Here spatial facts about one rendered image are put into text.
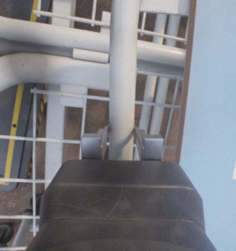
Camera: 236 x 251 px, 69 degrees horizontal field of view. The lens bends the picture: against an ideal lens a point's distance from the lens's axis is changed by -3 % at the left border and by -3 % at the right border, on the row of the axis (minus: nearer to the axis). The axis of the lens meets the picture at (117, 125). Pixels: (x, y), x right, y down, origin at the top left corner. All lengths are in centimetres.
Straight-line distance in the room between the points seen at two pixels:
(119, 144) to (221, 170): 11
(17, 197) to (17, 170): 47
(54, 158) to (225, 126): 28
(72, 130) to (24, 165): 34
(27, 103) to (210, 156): 40
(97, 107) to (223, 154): 64
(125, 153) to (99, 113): 63
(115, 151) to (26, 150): 37
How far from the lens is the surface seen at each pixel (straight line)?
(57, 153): 34
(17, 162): 52
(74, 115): 78
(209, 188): 21
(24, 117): 48
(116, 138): 15
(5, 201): 103
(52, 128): 33
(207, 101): 17
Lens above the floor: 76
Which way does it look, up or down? 72 degrees down
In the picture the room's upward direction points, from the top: 145 degrees clockwise
